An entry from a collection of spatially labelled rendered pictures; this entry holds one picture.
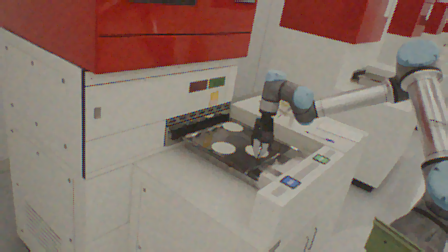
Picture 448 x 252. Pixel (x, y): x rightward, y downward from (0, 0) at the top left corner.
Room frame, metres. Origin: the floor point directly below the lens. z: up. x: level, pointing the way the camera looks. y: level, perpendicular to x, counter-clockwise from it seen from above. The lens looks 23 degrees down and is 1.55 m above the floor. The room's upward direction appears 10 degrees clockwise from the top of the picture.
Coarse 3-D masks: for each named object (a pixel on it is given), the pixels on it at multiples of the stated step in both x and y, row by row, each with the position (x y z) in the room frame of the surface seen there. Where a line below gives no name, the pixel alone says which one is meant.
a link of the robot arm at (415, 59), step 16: (400, 48) 1.10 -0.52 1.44; (416, 48) 1.07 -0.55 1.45; (432, 48) 1.05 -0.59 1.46; (400, 64) 1.06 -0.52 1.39; (416, 64) 1.02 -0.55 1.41; (432, 64) 1.03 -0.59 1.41; (400, 80) 1.06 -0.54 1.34; (416, 80) 1.01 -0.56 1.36; (432, 80) 1.00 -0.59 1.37; (416, 96) 0.98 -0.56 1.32; (432, 96) 0.95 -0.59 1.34; (416, 112) 0.95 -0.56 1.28; (432, 112) 0.91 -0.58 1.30; (432, 128) 0.88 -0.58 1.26; (432, 144) 0.85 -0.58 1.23; (432, 160) 0.81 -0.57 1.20; (432, 176) 0.76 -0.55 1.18; (432, 192) 0.74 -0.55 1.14; (432, 208) 0.78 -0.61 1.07
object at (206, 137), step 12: (228, 120) 1.55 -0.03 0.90; (204, 132) 1.37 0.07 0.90; (216, 132) 1.39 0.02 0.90; (228, 132) 1.41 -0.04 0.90; (240, 132) 1.43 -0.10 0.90; (252, 132) 1.46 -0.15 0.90; (204, 144) 1.25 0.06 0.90; (240, 144) 1.31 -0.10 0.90; (276, 144) 1.37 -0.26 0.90; (228, 156) 1.18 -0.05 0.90; (240, 156) 1.20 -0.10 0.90; (252, 156) 1.22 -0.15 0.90
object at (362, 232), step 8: (344, 232) 0.94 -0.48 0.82; (352, 232) 0.94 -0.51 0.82; (360, 232) 0.95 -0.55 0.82; (368, 232) 0.96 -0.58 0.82; (328, 240) 0.88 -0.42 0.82; (336, 240) 0.89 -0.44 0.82; (344, 240) 0.89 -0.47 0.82; (352, 240) 0.90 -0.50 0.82; (360, 240) 0.91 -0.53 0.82; (328, 248) 0.84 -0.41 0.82; (336, 248) 0.85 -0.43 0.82; (344, 248) 0.85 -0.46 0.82; (352, 248) 0.86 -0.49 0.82; (360, 248) 0.87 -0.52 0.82
